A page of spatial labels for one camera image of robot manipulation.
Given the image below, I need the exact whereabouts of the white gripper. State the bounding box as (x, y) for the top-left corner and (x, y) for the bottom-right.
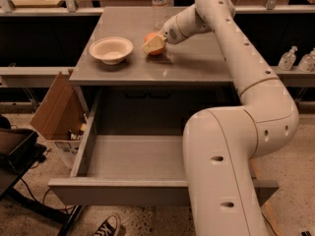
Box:
(141, 16), (182, 55)

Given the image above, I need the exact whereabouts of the orange fruit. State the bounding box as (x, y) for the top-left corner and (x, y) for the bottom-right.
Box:
(144, 31), (167, 57)

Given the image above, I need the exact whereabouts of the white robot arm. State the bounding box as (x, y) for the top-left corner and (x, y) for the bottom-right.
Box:
(142, 0), (299, 236)

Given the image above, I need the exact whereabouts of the open grey top drawer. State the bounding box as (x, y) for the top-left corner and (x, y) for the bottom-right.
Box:
(48, 88), (280, 207)

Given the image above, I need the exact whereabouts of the grey metal cabinet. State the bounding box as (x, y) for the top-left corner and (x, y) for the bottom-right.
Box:
(70, 7), (239, 135)

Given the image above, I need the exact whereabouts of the beige paper bowl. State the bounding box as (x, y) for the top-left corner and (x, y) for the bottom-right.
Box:
(89, 36), (134, 65)

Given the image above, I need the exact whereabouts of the clear plastic water bottle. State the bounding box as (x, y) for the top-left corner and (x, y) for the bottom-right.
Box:
(152, 0), (168, 30)

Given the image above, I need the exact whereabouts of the brown cardboard box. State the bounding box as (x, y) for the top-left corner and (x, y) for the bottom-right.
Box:
(31, 73), (85, 141)

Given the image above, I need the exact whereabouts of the clear sanitizer pump bottle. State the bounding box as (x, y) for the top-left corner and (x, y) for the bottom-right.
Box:
(279, 46), (297, 71)

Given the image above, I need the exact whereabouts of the white box with labels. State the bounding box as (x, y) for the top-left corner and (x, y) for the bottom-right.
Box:
(48, 140), (81, 169)

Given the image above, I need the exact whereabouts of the dark tray on stand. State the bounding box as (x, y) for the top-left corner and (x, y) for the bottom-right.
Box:
(0, 128), (38, 171)

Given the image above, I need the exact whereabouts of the black and white sneaker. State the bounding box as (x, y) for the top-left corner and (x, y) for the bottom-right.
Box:
(93, 214), (121, 236)

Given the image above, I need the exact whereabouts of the black floor cable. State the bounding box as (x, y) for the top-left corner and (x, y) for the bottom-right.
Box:
(20, 177), (77, 214)

